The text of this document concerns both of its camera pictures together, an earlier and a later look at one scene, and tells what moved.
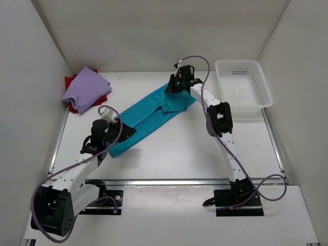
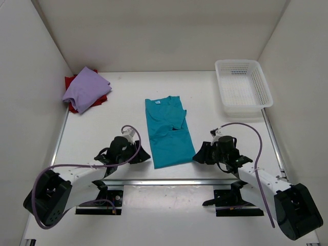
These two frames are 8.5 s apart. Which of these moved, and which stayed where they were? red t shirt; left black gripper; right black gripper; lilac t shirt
Moved: right black gripper; left black gripper
Stayed: lilac t shirt; red t shirt
